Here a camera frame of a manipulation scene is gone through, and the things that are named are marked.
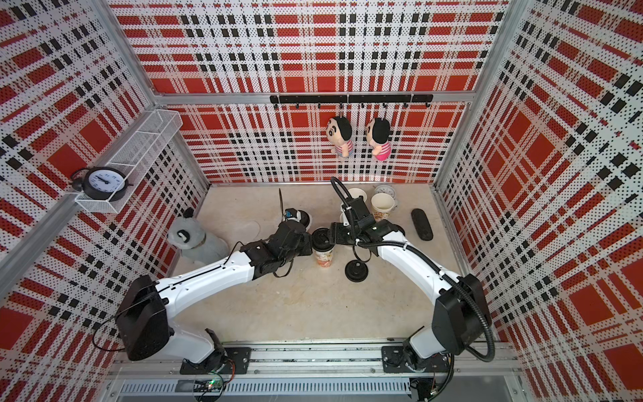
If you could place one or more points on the small white clock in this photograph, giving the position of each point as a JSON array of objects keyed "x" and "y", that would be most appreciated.
[{"x": 386, "y": 189}]

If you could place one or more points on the black hook rail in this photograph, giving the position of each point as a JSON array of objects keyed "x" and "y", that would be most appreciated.
[{"x": 298, "y": 100}]

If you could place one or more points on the plush doll pink striped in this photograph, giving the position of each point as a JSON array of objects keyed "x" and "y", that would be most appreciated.
[{"x": 378, "y": 134}]

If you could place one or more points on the black round alarm clock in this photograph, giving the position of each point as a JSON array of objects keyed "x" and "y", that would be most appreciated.
[{"x": 100, "y": 183}]

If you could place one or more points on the black cup lid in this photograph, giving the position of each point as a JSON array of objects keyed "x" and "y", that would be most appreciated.
[{"x": 304, "y": 218}]

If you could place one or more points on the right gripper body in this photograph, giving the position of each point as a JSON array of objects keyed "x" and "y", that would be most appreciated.
[{"x": 344, "y": 235}]

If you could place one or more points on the black remote control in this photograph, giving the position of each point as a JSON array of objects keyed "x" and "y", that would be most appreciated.
[{"x": 422, "y": 225}]

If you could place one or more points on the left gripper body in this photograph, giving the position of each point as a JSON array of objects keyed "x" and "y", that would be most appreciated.
[{"x": 305, "y": 249}]

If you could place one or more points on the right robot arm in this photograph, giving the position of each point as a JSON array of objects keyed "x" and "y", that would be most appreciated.
[{"x": 460, "y": 320}]

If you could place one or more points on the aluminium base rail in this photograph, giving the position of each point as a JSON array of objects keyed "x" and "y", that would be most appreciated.
[{"x": 324, "y": 370}]

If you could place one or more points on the grey plush toy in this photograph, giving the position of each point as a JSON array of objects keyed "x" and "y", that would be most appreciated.
[{"x": 196, "y": 243}]

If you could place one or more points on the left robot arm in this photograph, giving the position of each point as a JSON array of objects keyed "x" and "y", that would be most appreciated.
[{"x": 145, "y": 318}]

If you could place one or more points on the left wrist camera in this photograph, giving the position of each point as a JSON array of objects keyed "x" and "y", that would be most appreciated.
[{"x": 291, "y": 214}]

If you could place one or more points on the plush doll blue striped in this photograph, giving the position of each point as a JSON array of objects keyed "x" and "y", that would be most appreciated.
[{"x": 340, "y": 133}]

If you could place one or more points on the back right paper cup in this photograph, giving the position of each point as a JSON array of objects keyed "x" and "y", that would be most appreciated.
[{"x": 382, "y": 206}]

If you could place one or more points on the black lid front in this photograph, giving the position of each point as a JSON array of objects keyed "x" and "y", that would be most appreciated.
[{"x": 356, "y": 271}]

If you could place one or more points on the back left paper cup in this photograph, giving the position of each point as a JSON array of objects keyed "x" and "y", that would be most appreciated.
[{"x": 358, "y": 193}]

